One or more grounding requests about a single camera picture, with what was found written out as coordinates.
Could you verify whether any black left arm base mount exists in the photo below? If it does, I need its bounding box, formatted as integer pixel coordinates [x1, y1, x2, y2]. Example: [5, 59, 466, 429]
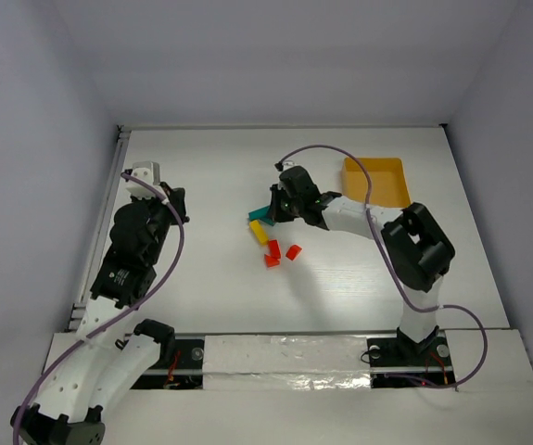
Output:
[165, 337, 205, 372]

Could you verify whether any red rectangular block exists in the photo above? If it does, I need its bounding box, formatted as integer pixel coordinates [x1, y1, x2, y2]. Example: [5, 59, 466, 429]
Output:
[268, 239, 281, 260]

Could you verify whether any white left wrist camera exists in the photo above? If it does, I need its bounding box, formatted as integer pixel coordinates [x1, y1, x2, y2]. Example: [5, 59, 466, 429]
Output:
[122, 161, 160, 199]

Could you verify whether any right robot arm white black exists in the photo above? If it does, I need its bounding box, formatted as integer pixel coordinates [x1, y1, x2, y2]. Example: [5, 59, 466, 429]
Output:
[268, 166, 455, 353]

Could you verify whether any yellow plastic tray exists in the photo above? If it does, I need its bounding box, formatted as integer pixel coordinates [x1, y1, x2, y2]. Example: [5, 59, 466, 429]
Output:
[340, 158, 412, 208]

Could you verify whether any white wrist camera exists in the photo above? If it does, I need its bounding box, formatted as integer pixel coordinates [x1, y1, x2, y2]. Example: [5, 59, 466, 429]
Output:
[122, 161, 160, 199]
[274, 159, 296, 172]

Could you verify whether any red triangle block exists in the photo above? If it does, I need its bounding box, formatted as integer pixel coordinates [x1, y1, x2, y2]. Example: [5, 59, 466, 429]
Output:
[263, 254, 280, 268]

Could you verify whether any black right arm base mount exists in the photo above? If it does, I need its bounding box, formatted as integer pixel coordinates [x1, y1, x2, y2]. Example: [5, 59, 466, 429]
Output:
[366, 337, 451, 370]

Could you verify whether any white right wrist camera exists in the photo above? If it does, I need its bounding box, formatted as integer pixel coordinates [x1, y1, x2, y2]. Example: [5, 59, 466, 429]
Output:
[274, 159, 296, 172]

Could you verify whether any yellow arch block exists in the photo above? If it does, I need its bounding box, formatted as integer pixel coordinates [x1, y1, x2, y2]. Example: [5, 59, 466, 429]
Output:
[248, 220, 270, 246]

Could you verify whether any red wedge block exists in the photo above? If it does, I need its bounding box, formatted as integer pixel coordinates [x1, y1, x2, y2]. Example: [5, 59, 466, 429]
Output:
[286, 245, 302, 261]

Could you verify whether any aluminium rail left edge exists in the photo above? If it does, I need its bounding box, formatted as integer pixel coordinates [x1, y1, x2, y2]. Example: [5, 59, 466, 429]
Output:
[64, 125, 132, 332]

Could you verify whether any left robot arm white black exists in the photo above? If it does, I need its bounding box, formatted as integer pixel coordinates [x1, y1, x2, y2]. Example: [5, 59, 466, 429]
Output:
[10, 174, 189, 444]

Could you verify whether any teal arch block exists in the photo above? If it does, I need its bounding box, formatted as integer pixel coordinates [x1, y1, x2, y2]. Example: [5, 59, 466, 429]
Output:
[248, 206, 275, 226]

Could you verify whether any white foam base board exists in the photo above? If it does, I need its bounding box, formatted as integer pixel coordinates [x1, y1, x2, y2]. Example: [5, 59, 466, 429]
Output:
[104, 329, 533, 444]

